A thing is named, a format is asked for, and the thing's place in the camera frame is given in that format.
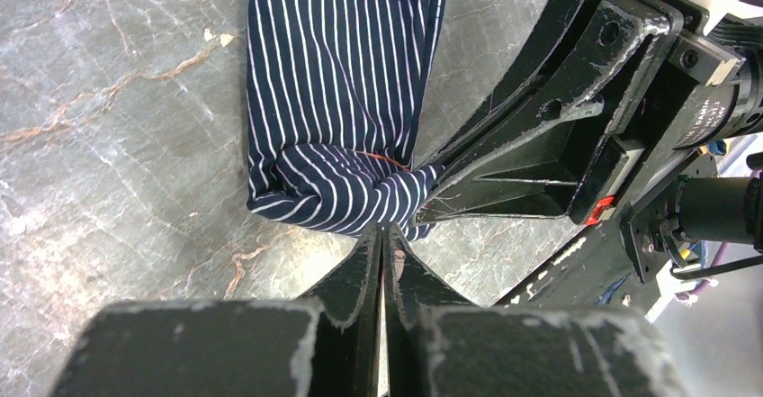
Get blue striped boxer shorts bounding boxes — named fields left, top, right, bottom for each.
left=246, top=0, right=446, bottom=241

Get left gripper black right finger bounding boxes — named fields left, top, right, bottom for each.
left=382, top=225, right=687, bottom=396

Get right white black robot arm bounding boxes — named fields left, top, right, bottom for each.
left=412, top=0, right=762, bottom=225

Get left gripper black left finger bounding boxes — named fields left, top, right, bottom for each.
left=51, top=226, right=382, bottom=396

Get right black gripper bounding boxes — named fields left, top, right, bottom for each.
left=414, top=0, right=751, bottom=225

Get black cylindrical motor mount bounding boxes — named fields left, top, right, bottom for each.
left=620, top=155, right=762, bottom=284

